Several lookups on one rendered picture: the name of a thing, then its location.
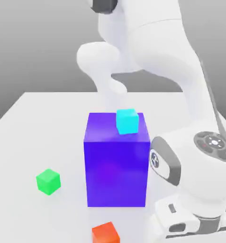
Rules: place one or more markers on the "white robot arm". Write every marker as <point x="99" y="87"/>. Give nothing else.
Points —
<point x="158" y="53"/>

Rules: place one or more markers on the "small cyan cube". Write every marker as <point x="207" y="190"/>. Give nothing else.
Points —
<point x="127" y="122"/>

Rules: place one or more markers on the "large purple box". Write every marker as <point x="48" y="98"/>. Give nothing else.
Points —
<point x="114" y="170"/>

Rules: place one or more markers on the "small red cube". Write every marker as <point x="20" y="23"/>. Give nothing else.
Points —
<point x="105" y="233"/>

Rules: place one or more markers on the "small green cube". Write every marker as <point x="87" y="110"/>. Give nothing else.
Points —
<point x="48" y="182"/>

